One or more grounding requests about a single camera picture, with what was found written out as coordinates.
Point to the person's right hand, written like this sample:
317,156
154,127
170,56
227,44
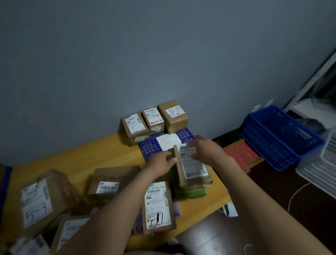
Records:
210,152

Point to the person's left hand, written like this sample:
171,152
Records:
160,165

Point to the small cardboard parcel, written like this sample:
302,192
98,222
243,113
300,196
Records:
191,165
31,247
153,117
134,124

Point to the light green parcel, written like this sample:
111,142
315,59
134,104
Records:
191,194

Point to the large pink box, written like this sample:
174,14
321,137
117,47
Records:
136,223

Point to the box marked 3-3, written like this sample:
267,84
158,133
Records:
69,231

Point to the person's right forearm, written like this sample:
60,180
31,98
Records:
267,218

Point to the person's left forearm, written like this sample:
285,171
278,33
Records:
110,218

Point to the blue plastic grid pallet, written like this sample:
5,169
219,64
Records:
5,186
149,145

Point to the white paper note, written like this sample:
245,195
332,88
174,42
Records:
168,142

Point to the small white box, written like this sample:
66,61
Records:
231,209

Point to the blue plastic crate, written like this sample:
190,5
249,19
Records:
275,136

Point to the dark plastic bag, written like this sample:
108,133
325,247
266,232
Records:
312,126

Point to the white plastic crate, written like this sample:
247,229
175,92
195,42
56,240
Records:
320,168

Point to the white shelf frame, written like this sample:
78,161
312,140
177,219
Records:
309,105

